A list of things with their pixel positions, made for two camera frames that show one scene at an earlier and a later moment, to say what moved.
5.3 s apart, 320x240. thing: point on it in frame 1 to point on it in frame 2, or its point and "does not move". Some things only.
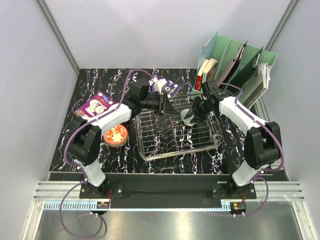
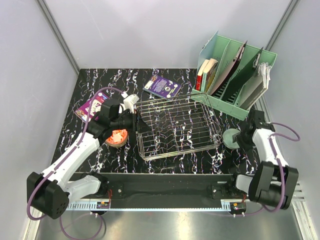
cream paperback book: [208, 73] does not move
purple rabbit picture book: [95, 104] does not move
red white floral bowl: [116, 136] does not move
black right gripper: [197, 100] to [238, 138]
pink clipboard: [230, 67] does not move
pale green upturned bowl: [187, 121] to [227, 139]
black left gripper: [169, 108] to [137, 124]
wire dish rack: [160, 135] does not move
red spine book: [199, 82] does not move
